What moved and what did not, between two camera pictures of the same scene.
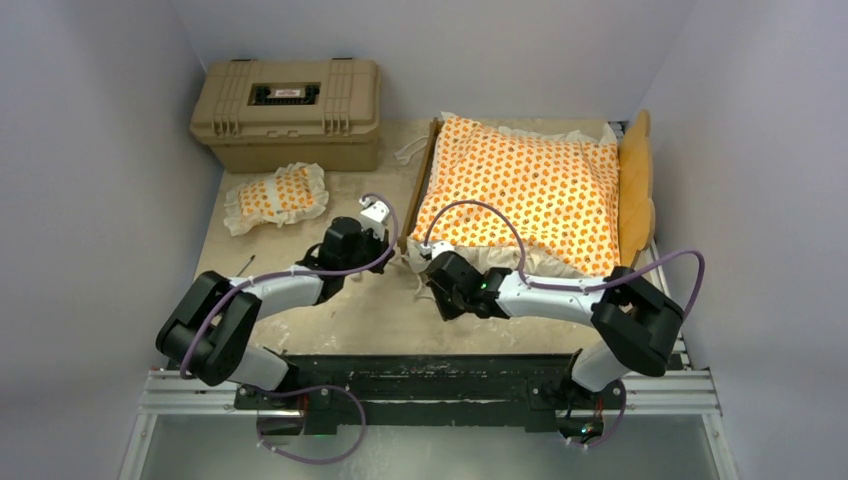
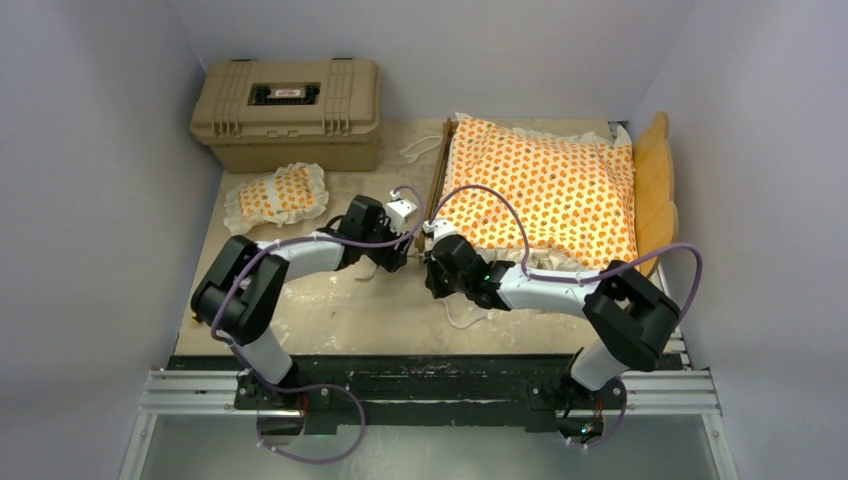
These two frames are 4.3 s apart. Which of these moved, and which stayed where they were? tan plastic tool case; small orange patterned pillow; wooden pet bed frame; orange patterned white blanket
Moved: wooden pet bed frame
Stayed: orange patterned white blanket; tan plastic tool case; small orange patterned pillow
